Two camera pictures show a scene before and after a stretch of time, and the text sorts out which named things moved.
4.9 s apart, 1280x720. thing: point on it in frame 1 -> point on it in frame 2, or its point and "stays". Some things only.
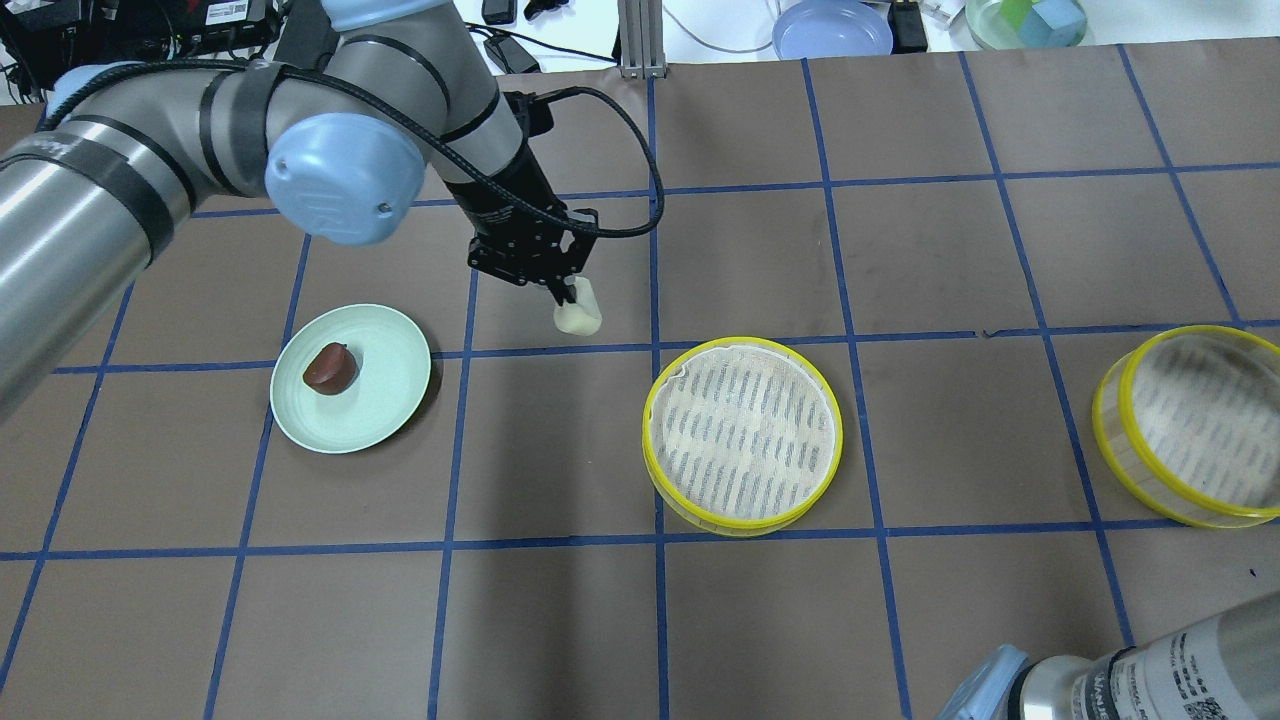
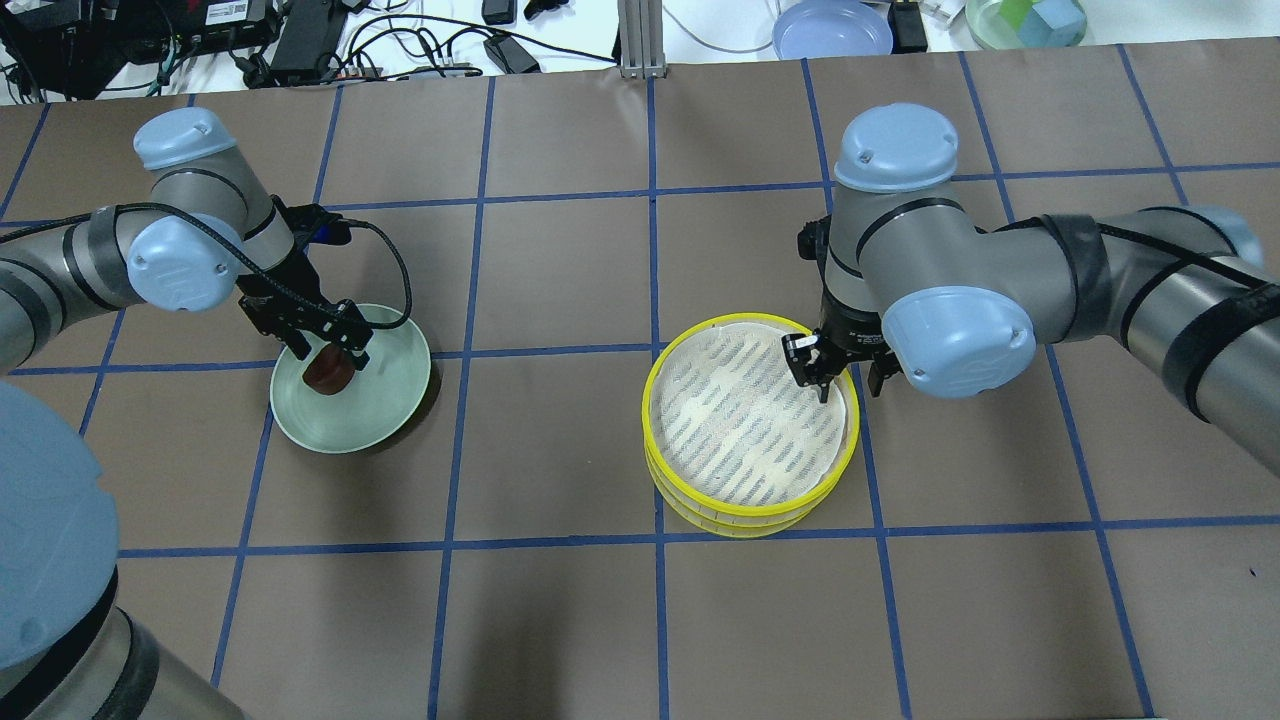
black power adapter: (506, 53) stays
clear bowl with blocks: (1016, 25) stays
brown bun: (333, 370) stays
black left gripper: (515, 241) -> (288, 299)
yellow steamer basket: (1188, 426) -> (727, 432)
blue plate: (832, 28) stays
